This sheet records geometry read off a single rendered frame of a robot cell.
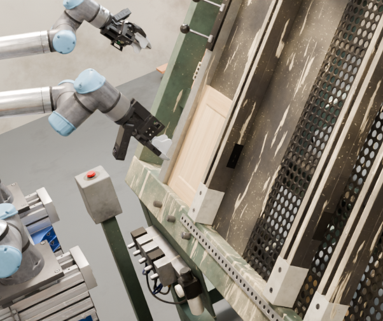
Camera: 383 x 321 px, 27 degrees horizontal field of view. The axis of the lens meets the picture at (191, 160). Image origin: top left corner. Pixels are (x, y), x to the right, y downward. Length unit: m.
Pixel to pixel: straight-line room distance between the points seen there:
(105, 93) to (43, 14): 4.07
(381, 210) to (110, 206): 1.43
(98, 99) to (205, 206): 0.72
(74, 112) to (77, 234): 2.58
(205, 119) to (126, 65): 3.59
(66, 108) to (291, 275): 0.77
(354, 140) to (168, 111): 1.20
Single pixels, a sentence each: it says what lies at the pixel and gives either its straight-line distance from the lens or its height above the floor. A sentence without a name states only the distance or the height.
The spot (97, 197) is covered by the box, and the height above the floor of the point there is 0.86.
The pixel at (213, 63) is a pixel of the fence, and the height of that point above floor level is 1.28.
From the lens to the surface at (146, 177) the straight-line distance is 3.13.
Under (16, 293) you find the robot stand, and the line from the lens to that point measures 2.50.
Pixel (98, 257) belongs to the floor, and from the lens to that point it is 4.42.
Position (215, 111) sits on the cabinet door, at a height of 1.16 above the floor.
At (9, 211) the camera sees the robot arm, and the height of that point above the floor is 1.26.
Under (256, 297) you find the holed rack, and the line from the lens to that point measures 2.37.
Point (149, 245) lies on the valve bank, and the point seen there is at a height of 0.76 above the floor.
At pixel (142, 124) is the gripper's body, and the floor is 1.45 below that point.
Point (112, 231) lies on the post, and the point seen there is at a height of 0.67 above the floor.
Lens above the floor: 2.38
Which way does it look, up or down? 28 degrees down
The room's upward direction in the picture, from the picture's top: 17 degrees counter-clockwise
